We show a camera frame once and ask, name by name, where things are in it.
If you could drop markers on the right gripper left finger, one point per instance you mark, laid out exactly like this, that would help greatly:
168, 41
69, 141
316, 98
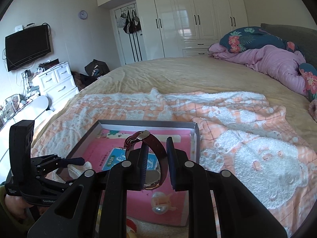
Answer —
94, 205

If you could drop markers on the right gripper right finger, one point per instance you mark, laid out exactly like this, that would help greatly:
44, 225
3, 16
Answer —
219, 204

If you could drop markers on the cream hair claw clip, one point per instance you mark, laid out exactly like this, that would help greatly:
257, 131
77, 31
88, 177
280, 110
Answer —
75, 171

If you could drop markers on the pearl hair clip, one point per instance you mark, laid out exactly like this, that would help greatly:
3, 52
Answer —
161, 203

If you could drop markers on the dark red wrist watch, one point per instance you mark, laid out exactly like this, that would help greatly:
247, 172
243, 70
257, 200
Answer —
151, 158

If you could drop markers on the person's left hand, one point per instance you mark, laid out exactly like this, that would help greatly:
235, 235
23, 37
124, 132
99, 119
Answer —
17, 206

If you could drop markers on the grey cardboard box tray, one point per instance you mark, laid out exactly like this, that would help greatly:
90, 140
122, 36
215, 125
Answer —
133, 163

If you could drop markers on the pink children's book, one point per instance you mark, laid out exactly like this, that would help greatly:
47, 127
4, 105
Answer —
138, 168

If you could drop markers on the white drawer chest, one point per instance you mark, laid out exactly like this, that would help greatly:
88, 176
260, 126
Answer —
57, 84

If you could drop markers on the black bag on floor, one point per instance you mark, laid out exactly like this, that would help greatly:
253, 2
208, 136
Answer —
96, 69

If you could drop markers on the pink knitted blanket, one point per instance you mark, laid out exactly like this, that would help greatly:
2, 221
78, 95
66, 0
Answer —
313, 109

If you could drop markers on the beige bed cover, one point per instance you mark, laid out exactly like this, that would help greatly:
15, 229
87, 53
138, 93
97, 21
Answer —
205, 74

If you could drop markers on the pink quilt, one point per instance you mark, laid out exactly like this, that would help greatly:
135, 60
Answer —
277, 63

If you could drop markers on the white door with hangers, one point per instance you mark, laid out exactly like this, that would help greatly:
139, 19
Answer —
131, 47

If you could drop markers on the floral dark blue pillow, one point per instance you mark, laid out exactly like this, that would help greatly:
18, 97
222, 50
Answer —
254, 37

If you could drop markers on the bags hanging on door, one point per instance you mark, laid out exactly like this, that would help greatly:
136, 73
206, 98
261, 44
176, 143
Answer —
129, 22

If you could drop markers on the grey headboard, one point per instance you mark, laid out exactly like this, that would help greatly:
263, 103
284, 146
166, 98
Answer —
304, 37

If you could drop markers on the white wardrobe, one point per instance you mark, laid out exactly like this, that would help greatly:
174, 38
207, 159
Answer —
179, 28

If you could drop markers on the wall mounted television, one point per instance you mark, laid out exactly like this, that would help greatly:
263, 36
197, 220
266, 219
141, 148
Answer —
26, 46

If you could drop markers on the purple wall clock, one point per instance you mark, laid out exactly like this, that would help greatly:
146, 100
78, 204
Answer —
83, 14

